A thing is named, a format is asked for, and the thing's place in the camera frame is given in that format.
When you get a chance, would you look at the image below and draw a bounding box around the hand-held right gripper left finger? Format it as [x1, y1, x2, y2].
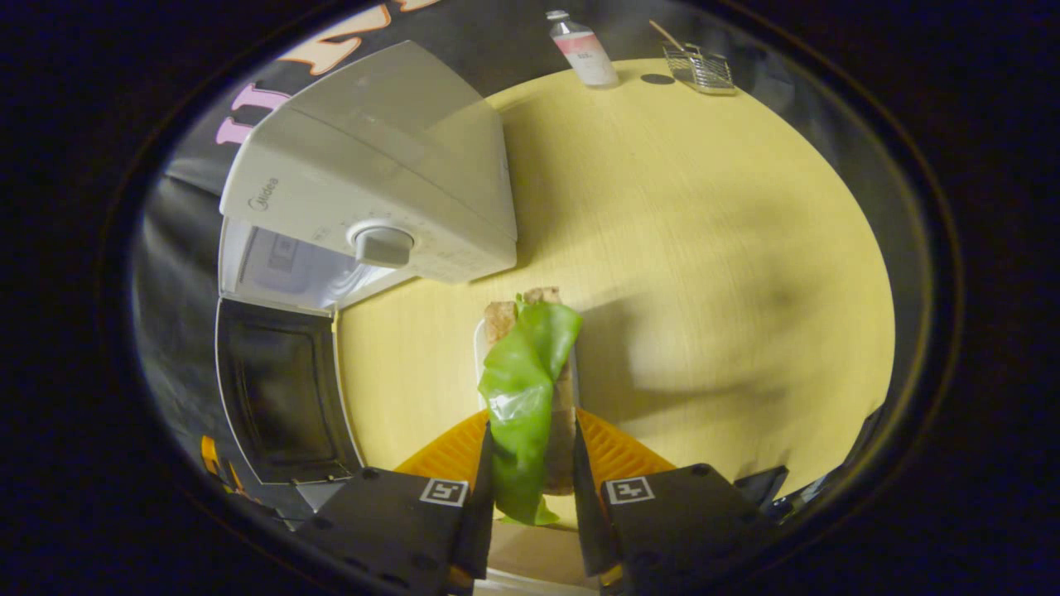
[298, 410, 496, 593]

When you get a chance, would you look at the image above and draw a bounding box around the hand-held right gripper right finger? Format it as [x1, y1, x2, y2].
[571, 407, 779, 593]

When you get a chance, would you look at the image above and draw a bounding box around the green lettuce sandwich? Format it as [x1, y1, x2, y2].
[478, 286, 584, 526]

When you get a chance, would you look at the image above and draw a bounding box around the white microwave oven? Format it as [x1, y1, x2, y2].
[214, 40, 518, 485]

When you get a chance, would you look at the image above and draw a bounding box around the white rectangular tray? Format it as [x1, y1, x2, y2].
[473, 319, 599, 594]

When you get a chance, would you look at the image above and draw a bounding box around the small black flat piece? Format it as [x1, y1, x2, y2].
[733, 465, 789, 506]

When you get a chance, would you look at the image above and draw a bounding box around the square glass jar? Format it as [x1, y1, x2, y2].
[662, 43, 736, 95]

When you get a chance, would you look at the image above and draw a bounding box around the small clear bottle pink label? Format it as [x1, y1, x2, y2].
[546, 9, 620, 89]

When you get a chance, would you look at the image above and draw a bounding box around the wooden stick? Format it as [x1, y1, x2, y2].
[648, 19, 687, 52]

